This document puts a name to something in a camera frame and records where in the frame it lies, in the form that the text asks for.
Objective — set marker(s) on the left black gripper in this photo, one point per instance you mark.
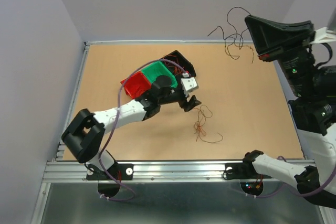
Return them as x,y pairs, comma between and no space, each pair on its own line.
187,105

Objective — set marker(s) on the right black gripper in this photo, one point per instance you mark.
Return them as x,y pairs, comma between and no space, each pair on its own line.
272,36

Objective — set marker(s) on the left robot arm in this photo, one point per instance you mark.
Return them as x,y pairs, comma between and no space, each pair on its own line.
84,134

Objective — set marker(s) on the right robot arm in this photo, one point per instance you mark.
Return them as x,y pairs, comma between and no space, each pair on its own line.
313,110

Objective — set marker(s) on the black plastic bin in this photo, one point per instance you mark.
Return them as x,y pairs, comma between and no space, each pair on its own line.
179,59

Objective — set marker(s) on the green plastic bin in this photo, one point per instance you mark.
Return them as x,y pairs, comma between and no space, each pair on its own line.
158,68

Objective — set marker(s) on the red plastic bin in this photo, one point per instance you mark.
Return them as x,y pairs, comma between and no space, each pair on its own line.
137,85

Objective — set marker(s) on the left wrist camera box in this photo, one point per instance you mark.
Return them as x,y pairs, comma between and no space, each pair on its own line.
189,84

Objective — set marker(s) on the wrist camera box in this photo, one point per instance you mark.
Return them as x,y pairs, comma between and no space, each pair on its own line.
189,84
326,34

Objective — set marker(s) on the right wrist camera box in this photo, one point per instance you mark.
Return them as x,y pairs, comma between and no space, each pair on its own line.
326,34

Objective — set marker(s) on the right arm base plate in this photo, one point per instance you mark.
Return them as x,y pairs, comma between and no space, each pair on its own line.
239,171

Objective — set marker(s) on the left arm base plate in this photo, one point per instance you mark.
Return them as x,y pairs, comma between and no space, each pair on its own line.
118,171

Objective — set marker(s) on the aluminium mounting rail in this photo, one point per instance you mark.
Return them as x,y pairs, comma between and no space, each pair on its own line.
145,172

